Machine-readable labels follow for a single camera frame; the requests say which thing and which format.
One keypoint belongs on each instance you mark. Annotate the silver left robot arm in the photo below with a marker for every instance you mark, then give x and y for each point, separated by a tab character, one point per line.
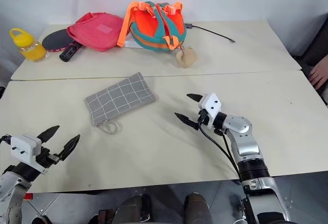
10	185

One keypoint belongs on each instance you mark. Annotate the grey checked pouch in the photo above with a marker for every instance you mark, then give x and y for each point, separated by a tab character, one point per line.
120	98

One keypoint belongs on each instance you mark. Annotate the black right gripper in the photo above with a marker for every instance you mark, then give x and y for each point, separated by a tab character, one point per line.
202	117

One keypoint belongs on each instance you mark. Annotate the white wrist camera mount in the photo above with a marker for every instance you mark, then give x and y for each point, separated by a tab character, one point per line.
24	148
211	104

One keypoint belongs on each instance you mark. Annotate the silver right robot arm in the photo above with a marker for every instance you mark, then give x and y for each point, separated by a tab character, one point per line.
246	144

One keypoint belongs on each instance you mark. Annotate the black table tennis paddle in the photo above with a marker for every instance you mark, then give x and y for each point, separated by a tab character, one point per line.
55	40

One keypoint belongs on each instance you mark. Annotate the yellow-capped juice bottle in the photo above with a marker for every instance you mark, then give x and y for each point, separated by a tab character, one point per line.
30	48

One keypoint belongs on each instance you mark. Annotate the small red object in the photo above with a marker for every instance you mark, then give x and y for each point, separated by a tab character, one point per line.
28	196

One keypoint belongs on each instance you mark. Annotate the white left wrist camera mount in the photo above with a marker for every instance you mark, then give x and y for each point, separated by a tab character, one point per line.
24	148

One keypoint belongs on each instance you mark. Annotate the orange and teal backpack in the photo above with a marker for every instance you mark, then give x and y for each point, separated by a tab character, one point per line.
153	29

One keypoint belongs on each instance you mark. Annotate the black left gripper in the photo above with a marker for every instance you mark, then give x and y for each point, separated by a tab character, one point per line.
46	157

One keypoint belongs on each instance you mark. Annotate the person's dark clothing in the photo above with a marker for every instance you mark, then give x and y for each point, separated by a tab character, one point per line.
317	42

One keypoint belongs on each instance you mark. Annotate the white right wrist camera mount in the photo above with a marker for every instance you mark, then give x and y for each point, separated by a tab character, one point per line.
211	104

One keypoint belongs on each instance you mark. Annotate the person's bare hand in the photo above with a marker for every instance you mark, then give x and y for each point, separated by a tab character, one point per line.
319	76

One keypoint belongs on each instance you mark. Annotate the pink fabric bag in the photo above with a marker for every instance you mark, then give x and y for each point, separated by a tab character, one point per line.
97	31

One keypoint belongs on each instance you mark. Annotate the beige plush toy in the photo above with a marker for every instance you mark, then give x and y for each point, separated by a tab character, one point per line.
187	57

